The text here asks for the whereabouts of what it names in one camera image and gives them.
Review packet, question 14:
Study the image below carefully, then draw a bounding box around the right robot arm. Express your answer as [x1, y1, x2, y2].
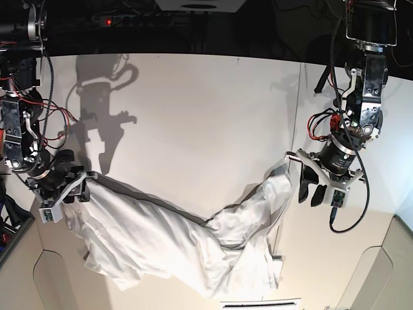
[1, 1, 93, 211]

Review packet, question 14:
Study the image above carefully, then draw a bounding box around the white t-shirt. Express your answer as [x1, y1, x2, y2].
[63, 164, 292, 298]

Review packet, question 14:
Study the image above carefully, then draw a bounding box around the grey bin with clutter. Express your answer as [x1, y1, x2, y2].
[1, 174, 34, 267]

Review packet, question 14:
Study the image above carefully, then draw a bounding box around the white vent grille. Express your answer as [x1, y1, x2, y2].
[219, 298, 301, 310]

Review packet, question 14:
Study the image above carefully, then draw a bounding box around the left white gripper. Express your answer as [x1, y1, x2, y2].
[285, 150, 365, 207]

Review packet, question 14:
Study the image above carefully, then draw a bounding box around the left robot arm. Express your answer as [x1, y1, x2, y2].
[285, 1, 397, 209]

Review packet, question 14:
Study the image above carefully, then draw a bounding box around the grey overhead box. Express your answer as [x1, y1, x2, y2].
[156, 0, 246, 13]

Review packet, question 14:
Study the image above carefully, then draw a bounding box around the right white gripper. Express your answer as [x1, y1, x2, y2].
[27, 170, 97, 208]

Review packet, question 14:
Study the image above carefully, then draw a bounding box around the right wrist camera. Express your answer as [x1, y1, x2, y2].
[39, 206, 63, 223]

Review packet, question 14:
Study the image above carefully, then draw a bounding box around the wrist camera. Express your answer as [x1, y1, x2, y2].
[39, 206, 63, 223]
[330, 189, 347, 208]

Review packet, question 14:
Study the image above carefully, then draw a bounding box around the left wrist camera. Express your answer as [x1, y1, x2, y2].
[330, 189, 347, 208]

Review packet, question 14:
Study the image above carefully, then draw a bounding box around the black power strip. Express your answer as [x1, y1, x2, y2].
[92, 14, 174, 27]

